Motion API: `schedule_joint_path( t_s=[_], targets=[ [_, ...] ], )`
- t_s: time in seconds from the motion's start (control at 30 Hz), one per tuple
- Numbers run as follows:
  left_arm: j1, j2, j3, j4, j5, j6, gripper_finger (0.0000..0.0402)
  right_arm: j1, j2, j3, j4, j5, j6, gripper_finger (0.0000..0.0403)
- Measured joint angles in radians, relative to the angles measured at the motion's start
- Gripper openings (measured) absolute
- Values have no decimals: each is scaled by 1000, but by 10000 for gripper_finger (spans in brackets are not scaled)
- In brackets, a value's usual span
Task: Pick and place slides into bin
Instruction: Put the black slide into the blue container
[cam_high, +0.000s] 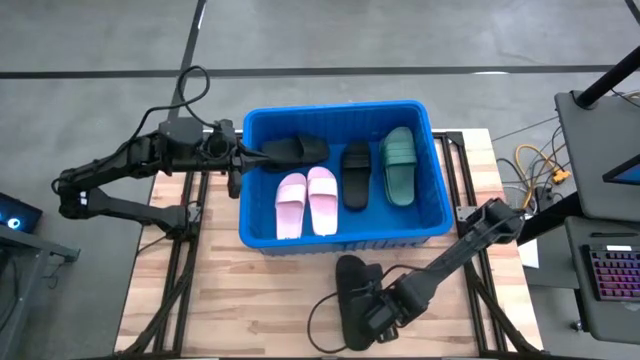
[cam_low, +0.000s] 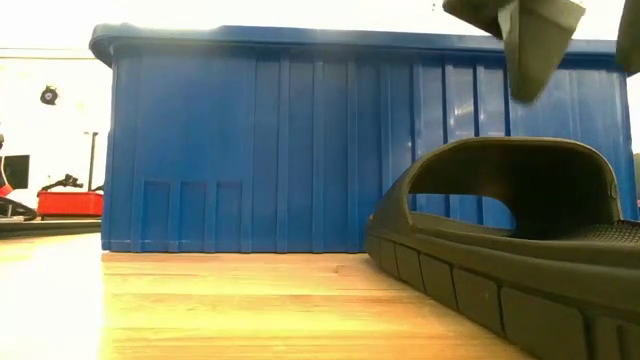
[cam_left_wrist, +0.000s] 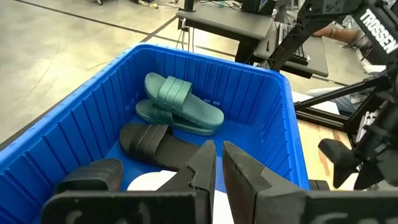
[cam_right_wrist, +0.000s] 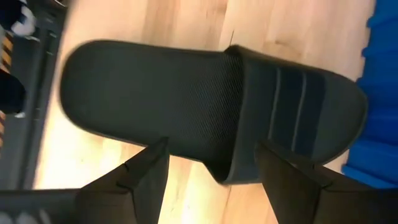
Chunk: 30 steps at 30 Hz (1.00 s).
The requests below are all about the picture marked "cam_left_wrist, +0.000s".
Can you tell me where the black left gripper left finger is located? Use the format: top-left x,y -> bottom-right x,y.
40,139 -> 218,224

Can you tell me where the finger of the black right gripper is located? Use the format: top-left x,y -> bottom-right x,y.
318,139 -> 360,189
354,161 -> 385,190

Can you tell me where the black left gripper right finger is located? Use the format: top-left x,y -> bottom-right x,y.
222,141 -> 398,224

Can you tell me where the black rubber slide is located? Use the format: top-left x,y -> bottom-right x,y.
55,158 -> 124,194
119,123 -> 201,172
309,179 -> 330,191

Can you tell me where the green rubber slide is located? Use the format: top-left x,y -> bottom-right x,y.
144,72 -> 225,130
136,99 -> 215,137

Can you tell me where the blue plastic bin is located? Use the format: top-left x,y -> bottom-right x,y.
0,42 -> 311,224

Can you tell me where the black computer keyboard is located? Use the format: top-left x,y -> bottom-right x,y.
278,23 -> 309,66

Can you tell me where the person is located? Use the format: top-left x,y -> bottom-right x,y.
306,15 -> 398,114

